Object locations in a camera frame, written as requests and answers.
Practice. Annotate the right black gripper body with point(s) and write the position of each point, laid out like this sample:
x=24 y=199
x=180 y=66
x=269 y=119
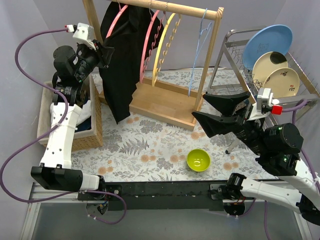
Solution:
x=240 y=119

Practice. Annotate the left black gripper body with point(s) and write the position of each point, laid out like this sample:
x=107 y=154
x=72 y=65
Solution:
x=94 y=54

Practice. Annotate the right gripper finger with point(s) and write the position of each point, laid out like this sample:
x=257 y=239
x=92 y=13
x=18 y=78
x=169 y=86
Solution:
x=217 y=125
x=228 y=105

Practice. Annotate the black garment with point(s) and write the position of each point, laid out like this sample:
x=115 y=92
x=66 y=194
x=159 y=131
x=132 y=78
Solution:
x=123 y=73

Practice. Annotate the pink hanger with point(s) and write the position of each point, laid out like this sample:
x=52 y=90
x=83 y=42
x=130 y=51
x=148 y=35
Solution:
x=115 y=20
x=145 y=59

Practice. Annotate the white cloth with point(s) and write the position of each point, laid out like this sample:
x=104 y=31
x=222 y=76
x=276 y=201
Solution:
x=86 y=112

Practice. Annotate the navy blue denim garment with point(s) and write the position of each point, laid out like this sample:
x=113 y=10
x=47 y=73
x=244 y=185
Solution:
x=86 y=125

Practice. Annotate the blue wire hanger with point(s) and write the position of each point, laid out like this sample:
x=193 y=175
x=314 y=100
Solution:
x=202 y=37

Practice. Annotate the yellow hanger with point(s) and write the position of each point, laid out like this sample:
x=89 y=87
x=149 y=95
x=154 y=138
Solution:
x=162 y=49

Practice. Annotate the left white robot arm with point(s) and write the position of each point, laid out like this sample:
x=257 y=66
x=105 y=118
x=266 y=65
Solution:
x=72 y=68

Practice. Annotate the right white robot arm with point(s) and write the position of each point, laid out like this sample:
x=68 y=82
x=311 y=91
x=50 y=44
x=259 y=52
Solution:
x=277 y=150

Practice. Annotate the green bowl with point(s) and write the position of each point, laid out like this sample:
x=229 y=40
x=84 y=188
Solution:
x=198 y=160

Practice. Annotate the cream plate with black spot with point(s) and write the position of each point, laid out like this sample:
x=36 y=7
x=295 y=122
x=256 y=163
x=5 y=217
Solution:
x=266 y=64

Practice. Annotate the cream plate with flower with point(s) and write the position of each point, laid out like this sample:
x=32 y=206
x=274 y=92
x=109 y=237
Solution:
x=283 y=82

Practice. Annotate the metal dish rack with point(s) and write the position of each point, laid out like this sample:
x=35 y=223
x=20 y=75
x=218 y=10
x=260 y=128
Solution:
x=233 y=51

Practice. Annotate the wooden clothes rack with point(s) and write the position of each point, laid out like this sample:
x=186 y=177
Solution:
x=168 y=102

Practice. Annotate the floral tablecloth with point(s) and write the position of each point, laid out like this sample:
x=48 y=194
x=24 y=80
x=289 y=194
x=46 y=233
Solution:
x=140 y=149

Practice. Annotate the blue plate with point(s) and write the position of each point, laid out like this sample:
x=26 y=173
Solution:
x=274 y=38

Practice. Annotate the wicker laundry basket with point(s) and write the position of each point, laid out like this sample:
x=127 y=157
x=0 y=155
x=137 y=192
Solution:
x=83 y=140

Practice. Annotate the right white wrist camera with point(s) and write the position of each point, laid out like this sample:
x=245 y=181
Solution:
x=266 y=104

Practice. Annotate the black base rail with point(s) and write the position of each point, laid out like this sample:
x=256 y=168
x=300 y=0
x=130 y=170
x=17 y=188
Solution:
x=165 y=195

